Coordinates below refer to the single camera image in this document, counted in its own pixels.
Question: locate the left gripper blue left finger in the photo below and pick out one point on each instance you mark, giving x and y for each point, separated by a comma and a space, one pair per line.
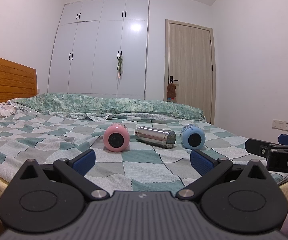
72, 172

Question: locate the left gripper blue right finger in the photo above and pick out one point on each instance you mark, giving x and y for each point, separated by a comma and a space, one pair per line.
212, 173

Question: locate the pink steel cup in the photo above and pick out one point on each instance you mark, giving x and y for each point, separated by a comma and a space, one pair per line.
116, 138

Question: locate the light blue cup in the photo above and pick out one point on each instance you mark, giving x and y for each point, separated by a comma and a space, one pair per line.
192, 137

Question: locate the stainless steel thermos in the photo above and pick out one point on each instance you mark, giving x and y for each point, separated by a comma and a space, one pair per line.
155, 137

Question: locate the checkered green bed sheet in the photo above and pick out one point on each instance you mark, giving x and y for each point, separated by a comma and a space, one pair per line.
141, 167

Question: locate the green floral duvet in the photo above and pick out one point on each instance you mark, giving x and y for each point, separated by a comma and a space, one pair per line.
81, 106

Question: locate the brown plush toy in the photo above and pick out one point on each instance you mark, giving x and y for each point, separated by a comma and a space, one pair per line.
171, 91

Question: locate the wooden door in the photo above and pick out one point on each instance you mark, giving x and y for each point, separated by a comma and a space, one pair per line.
190, 58

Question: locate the wooden headboard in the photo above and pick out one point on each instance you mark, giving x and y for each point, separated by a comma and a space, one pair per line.
16, 81

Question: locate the hanging green ornament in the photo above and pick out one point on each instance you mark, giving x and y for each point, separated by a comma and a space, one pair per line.
119, 65

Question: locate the white wardrobe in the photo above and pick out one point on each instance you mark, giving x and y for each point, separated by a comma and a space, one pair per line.
89, 38

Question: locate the white wall socket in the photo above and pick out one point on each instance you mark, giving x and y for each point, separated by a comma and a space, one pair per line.
281, 125

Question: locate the black door handle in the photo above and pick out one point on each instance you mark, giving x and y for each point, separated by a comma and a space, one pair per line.
171, 79

